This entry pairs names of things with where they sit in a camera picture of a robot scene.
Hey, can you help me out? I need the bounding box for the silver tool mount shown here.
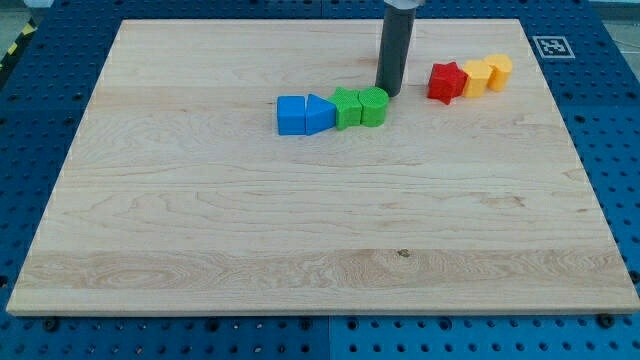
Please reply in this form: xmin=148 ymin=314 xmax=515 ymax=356
xmin=384 ymin=0 xmax=425 ymax=9

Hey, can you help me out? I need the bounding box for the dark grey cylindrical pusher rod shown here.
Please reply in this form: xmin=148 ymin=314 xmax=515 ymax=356
xmin=375 ymin=5 xmax=416 ymax=97

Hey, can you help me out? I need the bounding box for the red star block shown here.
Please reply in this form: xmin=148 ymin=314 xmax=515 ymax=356
xmin=426 ymin=62 xmax=468 ymax=105

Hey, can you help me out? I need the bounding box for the green circle block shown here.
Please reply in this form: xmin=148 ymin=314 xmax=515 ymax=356
xmin=358 ymin=87 xmax=389 ymax=127

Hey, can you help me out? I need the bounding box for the green star block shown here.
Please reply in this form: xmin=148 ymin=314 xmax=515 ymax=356
xmin=328 ymin=87 xmax=362 ymax=130

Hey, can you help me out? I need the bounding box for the yellow pentagon block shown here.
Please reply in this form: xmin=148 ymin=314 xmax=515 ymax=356
xmin=462 ymin=60 xmax=493 ymax=98

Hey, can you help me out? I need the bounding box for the yellow hexagon block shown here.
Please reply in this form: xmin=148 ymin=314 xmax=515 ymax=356
xmin=484 ymin=54 xmax=513 ymax=92

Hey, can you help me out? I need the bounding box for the blue triangle block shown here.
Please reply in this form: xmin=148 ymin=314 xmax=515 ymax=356
xmin=305 ymin=94 xmax=336 ymax=136

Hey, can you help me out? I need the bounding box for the blue cube block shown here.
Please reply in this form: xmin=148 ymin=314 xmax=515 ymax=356
xmin=276 ymin=95 xmax=306 ymax=135

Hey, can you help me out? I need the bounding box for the white fiducial marker tag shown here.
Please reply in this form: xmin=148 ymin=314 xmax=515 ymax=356
xmin=533 ymin=35 xmax=575 ymax=59

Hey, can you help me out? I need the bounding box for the light wooden board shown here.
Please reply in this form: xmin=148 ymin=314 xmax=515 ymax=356
xmin=7 ymin=19 xmax=639 ymax=317

